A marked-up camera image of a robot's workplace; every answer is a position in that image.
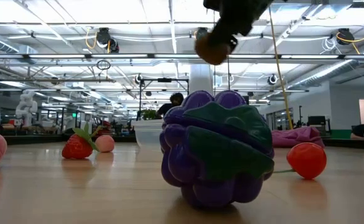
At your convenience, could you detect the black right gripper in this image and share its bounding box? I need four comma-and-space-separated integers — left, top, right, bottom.
202, 0, 275, 53

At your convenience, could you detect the brown kiwi toy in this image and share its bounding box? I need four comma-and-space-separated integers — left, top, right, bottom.
194, 32, 232, 66

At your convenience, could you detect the purple grape bunch toy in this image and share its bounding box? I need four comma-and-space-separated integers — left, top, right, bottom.
159, 90, 275, 209

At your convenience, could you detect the red cherry toy green stem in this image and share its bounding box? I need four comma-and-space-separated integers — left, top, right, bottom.
273, 142, 327, 180

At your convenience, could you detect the red strawberry toy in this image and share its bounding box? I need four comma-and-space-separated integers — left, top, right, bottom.
61, 123, 103, 160

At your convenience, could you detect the clear plastic tupperware container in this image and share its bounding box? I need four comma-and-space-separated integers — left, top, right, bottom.
131, 119, 166, 149

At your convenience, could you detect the green potted plant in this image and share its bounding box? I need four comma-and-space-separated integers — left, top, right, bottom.
141, 108, 161, 121

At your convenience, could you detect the magenta cloth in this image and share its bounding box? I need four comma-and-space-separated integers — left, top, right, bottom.
271, 126, 325, 149

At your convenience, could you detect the black equipment cart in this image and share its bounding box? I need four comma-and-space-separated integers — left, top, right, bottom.
307, 115, 332, 137

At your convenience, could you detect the long linear ceiling light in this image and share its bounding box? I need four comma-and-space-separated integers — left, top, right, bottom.
0, 53, 364, 60

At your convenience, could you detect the thin black hanging cable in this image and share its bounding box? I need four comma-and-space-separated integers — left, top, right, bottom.
213, 11, 217, 94

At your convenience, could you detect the yellow cable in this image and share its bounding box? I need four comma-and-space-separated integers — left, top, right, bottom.
268, 5, 294, 131

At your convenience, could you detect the black metal frame stand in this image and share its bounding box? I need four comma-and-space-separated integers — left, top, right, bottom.
138, 77, 190, 121

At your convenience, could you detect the black cable loop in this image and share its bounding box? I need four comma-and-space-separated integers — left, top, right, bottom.
96, 59, 112, 71

